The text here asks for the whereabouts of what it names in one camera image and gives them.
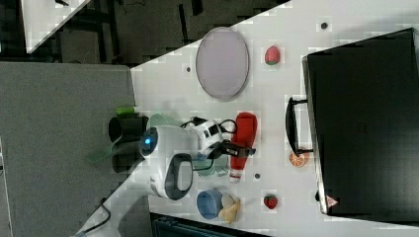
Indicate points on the pink toy strawberry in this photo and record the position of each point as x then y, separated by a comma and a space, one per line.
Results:
272, 55

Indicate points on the black cylinder mount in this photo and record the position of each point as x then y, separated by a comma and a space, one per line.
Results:
127, 129

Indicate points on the green marker pen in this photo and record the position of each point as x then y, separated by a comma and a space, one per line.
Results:
123, 111

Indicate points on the red toy strawberry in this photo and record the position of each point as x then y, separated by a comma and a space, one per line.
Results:
270, 201

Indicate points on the blue bowl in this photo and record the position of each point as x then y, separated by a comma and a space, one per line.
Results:
209, 204

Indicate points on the white side table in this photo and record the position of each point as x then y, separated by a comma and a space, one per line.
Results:
42, 18

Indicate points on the green metal mug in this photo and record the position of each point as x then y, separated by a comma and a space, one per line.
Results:
210, 167

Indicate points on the beige toy bread piece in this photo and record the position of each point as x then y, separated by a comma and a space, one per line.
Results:
230, 208

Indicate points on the red ketchup bottle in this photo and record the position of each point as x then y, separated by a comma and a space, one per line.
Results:
244, 137

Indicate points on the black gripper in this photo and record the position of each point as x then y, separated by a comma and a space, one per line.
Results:
226, 147

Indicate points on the green perforated colander basket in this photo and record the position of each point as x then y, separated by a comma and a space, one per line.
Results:
160, 119

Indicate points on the black toaster oven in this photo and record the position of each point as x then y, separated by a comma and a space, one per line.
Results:
362, 103

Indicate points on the orange slice toy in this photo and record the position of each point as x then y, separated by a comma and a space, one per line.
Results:
299, 160

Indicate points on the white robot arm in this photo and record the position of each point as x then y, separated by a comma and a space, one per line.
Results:
166, 170

